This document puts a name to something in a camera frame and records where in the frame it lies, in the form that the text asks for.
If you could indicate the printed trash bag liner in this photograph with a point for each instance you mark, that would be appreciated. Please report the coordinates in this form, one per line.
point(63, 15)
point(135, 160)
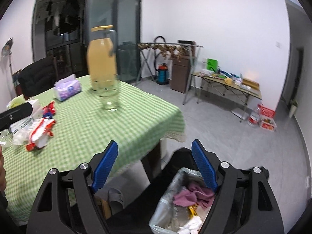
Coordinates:
point(168, 218)

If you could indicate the white tissue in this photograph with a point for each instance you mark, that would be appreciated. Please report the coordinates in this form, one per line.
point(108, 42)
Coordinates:
point(192, 226)

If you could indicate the dark glass sliding door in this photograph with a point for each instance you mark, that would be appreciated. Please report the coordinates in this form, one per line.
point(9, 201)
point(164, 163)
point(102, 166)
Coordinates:
point(61, 29)

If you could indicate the red white snack bag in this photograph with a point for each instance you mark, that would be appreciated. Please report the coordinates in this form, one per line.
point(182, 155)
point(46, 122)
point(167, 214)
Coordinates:
point(39, 133)

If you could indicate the purple tissue pack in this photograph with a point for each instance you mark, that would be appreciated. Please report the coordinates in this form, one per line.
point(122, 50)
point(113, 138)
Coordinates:
point(67, 87)

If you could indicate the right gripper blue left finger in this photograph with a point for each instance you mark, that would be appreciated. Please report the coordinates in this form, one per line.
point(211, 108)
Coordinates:
point(101, 165)

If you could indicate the clear drinking glass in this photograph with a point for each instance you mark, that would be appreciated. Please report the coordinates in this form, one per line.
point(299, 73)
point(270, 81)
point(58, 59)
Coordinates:
point(108, 91)

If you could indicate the folding camp table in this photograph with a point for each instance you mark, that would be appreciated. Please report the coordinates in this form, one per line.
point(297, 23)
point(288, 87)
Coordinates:
point(243, 91)

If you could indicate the green box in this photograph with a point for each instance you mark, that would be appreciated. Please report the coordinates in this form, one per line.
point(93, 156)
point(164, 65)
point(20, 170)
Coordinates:
point(212, 65)

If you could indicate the black jacket on chair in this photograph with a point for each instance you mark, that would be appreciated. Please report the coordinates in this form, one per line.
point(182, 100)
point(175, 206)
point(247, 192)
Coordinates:
point(37, 77)

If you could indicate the yellow snack wrapper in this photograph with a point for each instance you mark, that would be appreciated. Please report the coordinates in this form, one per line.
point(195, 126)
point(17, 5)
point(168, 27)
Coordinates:
point(192, 210)

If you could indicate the red blue snack wrapper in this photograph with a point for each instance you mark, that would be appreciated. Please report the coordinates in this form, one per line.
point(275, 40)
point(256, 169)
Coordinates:
point(49, 110)

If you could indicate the black trash bin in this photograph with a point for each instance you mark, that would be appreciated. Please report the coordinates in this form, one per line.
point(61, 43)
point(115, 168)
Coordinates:
point(243, 202)

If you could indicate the yellow thermos jug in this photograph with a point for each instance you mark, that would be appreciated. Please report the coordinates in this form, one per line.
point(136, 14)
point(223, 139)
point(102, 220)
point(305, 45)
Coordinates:
point(101, 56)

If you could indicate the metal drying rack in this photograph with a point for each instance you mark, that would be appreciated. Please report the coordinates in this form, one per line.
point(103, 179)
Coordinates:
point(166, 50)

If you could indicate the grey slipper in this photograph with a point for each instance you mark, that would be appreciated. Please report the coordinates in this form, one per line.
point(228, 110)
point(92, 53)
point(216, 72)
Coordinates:
point(115, 200)

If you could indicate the purple cloth rag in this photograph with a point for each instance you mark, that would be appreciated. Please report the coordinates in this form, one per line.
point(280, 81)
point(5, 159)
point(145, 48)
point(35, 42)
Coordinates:
point(194, 194)

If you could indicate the white cardboard box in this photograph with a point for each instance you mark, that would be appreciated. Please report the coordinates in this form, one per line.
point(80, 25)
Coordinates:
point(27, 121)

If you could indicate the red white carton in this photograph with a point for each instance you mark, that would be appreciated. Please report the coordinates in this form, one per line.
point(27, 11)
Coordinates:
point(267, 118)

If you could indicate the blue vacuum cleaner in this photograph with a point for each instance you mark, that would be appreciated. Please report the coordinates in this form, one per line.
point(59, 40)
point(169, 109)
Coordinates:
point(161, 71)

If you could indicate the dog food bag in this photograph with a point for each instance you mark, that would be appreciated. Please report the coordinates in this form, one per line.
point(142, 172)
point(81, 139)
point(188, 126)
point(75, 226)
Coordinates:
point(16, 101)

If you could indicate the brown cabinet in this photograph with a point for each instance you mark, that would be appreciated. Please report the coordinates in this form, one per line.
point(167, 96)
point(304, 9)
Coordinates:
point(181, 65)

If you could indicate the clear crumpled plastic bag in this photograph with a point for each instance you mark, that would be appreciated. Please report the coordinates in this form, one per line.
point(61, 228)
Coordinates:
point(21, 137)

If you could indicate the green checkered tablecloth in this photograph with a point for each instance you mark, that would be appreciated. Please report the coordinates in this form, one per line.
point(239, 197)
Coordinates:
point(83, 128)

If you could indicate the studio floor lamp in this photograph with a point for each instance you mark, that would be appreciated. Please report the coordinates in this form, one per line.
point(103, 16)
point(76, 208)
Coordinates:
point(7, 52)

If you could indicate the small potted plant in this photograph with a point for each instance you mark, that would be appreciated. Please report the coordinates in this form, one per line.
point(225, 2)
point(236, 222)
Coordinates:
point(293, 107)

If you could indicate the large water bottle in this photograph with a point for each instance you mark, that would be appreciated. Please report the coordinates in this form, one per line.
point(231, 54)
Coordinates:
point(254, 117)

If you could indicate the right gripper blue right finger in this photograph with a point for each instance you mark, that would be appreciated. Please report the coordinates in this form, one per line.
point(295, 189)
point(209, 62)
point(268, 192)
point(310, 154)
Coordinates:
point(204, 165)

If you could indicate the person's left hand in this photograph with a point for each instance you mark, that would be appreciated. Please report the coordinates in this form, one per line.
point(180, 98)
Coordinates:
point(2, 172)

